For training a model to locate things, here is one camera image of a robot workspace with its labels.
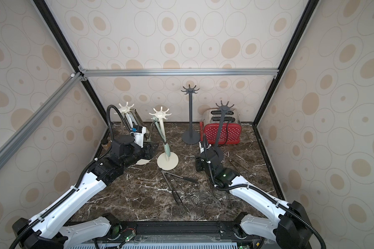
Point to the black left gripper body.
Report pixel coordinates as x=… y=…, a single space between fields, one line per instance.
x=138 y=153

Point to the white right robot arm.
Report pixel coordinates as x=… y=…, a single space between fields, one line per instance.
x=285 y=223

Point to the cream utensil rack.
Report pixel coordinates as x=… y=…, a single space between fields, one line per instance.
x=162 y=163
x=124 y=113

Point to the horizontal aluminium frame bar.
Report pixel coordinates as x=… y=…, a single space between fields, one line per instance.
x=182 y=72

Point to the red polka dot toaster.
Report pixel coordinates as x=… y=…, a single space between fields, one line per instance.
x=231 y=129

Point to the dark grey rack back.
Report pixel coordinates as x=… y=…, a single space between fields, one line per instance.
x=191 y=136

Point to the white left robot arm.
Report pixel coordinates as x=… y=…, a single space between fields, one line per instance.
x=48 y=229

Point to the mint green silicone tongs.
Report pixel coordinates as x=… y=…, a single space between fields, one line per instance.
x=157 y=124

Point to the diagonal aluminium frame bar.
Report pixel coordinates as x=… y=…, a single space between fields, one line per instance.
x=20 y=136

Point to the dark grey rack near toaster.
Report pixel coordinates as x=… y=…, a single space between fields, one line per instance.
x=223 y=113

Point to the black handled steel tongs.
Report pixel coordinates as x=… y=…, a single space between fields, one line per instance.
x=168 y=177

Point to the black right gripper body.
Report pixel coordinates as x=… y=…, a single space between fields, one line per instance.
x=204 y=154

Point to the brown spice jar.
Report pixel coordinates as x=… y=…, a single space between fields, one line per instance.
x=106 y=144

